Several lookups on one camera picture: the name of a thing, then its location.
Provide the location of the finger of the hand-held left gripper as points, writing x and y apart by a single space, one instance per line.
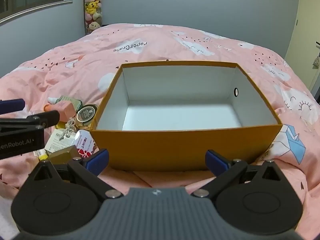
12 106
48 118

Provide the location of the white wall fixture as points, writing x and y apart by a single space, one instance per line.
316 62

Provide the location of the green spray bottle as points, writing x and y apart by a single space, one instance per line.
72 103

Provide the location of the gold box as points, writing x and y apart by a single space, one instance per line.
62 156

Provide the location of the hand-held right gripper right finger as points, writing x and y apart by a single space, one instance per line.
217 162

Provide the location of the pink printed blanket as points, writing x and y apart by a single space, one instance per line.
175 42

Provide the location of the white cloth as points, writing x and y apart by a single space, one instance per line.
6 212

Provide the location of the round black tin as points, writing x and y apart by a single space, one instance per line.
86 115

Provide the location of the yellow capped white bottle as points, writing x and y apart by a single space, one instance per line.
43 157

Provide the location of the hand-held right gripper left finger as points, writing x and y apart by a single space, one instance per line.
97 161

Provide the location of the orange cardboard box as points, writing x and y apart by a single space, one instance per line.
175 150

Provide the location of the hanging column of plush toys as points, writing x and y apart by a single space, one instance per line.
91 7

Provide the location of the white and red box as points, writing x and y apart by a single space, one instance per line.
85 142

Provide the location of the small orange object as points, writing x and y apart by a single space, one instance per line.
48 107

